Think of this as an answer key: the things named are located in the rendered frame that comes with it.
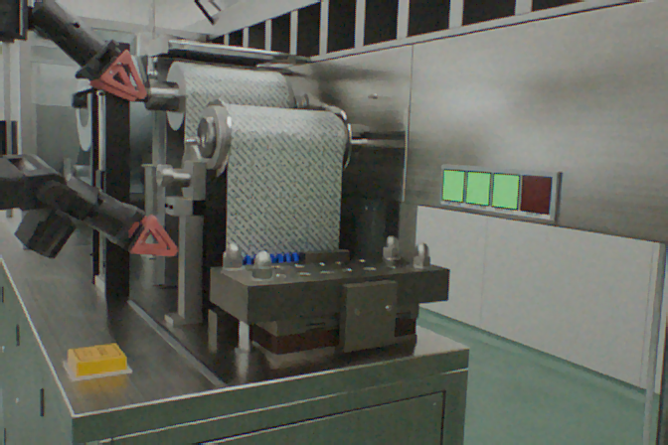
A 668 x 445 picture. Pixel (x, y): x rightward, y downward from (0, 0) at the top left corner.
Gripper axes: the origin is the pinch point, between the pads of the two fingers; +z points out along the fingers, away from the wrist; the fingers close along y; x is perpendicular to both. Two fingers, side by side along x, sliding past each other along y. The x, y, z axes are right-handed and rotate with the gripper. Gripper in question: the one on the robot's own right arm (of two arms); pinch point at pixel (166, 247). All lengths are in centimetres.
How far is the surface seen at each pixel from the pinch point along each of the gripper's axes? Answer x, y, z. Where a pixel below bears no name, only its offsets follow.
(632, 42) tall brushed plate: 50, 56, 19
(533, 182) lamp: 34, 42, 28
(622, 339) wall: 76, -95, 277
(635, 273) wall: 107, -91, 258
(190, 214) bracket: 7.5, -6.6, 2.8
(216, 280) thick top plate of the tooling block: -0.9, 7.3, 7.7
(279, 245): 10.5, 0.7, 18.4
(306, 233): 15.1, 0.7, 22.1
